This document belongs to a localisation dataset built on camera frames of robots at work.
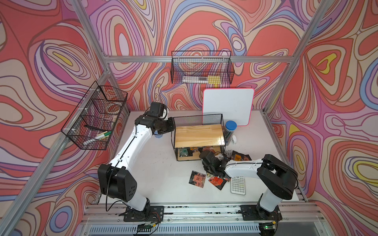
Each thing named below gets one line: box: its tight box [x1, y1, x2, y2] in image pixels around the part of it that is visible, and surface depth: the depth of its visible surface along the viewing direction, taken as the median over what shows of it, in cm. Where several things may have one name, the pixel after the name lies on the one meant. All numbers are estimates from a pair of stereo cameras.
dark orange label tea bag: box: [230, 150, 252, 161], surface depth 95 cm
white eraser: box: [230, 134, 238, 146], surface depth 101 cm
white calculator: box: [230, 176, 246, 196], surface depth 84 cm
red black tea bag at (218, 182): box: [208, 176, 227, 191], surface depth 86 cm
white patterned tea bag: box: [223, 149, 233, 158], surface depth 97 cm
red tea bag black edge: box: [188, 170, 207, 189], surface depth 86 cm
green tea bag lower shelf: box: [178, 147, 189, 158], surface depth 95 cm
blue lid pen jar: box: [224, 120, 238, 147], surface depth 88 cm
